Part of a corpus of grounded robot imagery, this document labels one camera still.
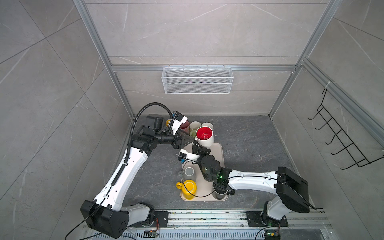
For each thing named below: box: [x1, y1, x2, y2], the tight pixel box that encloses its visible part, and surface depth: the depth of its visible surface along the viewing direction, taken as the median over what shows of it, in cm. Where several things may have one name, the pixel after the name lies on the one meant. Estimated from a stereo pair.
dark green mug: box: [201, 122, 214, 131], surface depth 103 cm
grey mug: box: [182, 166, 196, 182], surface depth 81 cm
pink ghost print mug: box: [179, 120, 190, 135], surface depth 100 cm
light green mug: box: [189, 121, 202, 138], surface depth 103 cm
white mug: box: [195, 126, 214, 148], surface depth 73 cm
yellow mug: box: [176, 179, 198, 200], surface depth 77 cm
